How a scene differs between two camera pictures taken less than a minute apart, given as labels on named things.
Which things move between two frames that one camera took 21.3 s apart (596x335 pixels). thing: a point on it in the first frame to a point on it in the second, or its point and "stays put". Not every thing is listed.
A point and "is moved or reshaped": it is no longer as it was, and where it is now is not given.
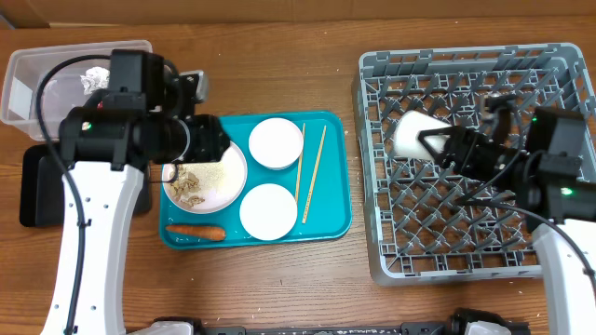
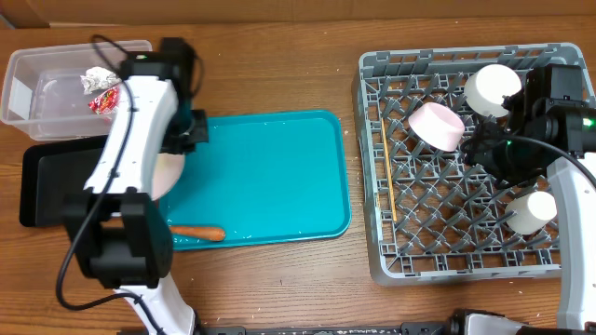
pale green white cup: [406, 140] to [485, 89]
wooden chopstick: [301, 163] to [391, 194]
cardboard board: [40, 13] stays put
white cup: [276, 142] is moved or reshaped
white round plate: [207, 187] is moved or reshaped
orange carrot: [207, 233] stays put
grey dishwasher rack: [423, 222] stays put
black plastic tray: [41, 188] stays put
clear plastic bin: [62, 87] stays put
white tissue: [95, 78] stays put
